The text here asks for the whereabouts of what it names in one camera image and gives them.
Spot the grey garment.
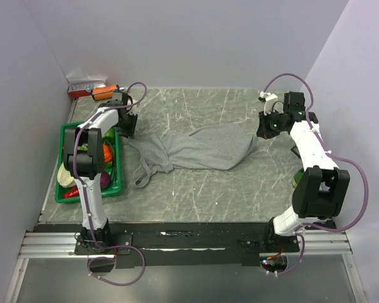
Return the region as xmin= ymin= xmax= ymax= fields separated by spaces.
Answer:
xmin=128 ymin=123 xmax=258 ymax=188

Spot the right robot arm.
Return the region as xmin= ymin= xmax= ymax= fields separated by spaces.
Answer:
xmin=256 ymin=92 xmax=350 ymax=252

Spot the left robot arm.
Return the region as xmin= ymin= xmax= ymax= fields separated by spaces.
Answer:
xmin=63 ymin=92 xmax=138 ymax=254

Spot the green bell pepper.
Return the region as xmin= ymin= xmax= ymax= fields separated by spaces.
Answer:
xmin=102 ymin=128 xmax=115 ymax=141

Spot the small orange pumpkin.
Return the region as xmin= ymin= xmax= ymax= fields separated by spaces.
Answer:
xmin=103 ymin=144 xmax=114 ymax=163

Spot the orange cylinder tool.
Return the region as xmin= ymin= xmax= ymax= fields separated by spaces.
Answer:
xmin=91 ymin=85 xmax=120 ymax=101

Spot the purple cabbage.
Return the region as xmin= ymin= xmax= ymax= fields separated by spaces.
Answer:
xmin=100 ymin=171 xmax=111 ymax=190

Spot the green yellow round object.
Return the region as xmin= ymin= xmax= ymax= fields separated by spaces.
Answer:
xmin=292 ymin=169 xmax=304 ymax=188

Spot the red white box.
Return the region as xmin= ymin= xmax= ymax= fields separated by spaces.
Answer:
xmin=68 ymin=80 xmax=107 ymax=99

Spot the green plastic crate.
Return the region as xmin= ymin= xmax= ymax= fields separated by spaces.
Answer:
xmin=54 ymin=128 xmax=123 ymax=204

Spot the green lettuce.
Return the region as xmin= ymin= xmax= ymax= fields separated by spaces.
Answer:
xmin=57 ymin=146 xmax=76 ymax=188

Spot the red chili pepper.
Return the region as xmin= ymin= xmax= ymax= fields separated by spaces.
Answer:
xmin=63 ymin=186 xmax=79 ymax=199

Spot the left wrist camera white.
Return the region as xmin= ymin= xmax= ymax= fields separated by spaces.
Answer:
xmin=126 ymin=105 xmax=138 ymax=116

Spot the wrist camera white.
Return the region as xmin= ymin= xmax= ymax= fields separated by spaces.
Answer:
xmin=258 ymin=92 xmax=278 ymax=116
xmin=126 ymin=105 xmax=138 ymax=116

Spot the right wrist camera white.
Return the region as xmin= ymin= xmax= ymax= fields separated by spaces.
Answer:
xmin=258 ymin=92 xmax=278 ymax=116

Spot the black square frame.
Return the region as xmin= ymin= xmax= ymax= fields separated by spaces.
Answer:
xmin=291 ymin=145 xmax=301 ymax=159

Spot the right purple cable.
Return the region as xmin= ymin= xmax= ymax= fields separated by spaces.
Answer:
xmin=264 ymin=73 xmax=370 ymax=278

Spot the purple cable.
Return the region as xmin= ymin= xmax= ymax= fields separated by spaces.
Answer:
xmin=71 ymin=81 xmax=147 ymax=287
xmin=264 ymin=73 xmax=370 ymax=278

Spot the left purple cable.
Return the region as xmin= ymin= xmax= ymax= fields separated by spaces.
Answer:
xmin=71 ymin=81 xmax=147 ymax=287

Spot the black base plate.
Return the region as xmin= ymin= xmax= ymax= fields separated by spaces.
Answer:
xmin=75 ymin=222 xmax=323 ymax=268

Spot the aluminium rail frame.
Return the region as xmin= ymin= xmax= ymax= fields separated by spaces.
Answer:
xmin=4 ymin=230 xmax=367 ymax=302

